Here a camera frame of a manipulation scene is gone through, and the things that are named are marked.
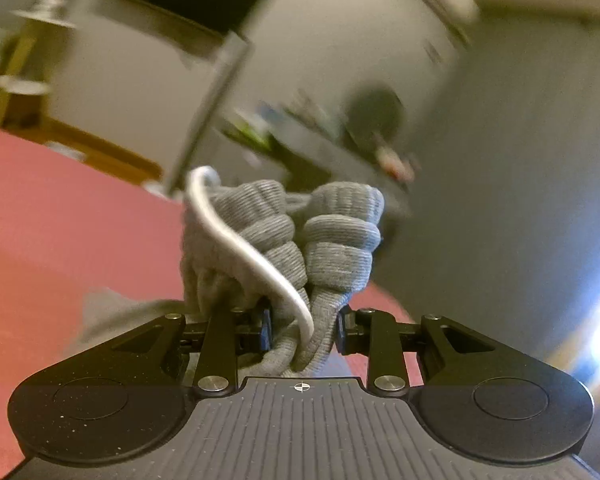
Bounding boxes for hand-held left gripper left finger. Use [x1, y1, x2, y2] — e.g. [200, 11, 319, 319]
[112, 307, 274, 396]

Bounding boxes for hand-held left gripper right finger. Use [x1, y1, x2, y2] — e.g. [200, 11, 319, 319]
[332, 307, 497, 396]

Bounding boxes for grey drawstring pants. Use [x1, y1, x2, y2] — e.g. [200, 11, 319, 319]
[77, 165, 387, 380]

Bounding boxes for grey cabinet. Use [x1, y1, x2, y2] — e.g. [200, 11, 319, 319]
[220, 105, 417, 222]

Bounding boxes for pink ribbed blanket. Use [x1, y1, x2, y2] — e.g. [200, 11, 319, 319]
[0, 119, 423, 480]

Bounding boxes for gold-legged round shelf stand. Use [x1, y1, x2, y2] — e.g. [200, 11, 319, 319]
[0, 0, 78, 128]

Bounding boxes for white door frame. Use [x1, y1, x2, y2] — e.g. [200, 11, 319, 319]
[164, 34, 257, 197]

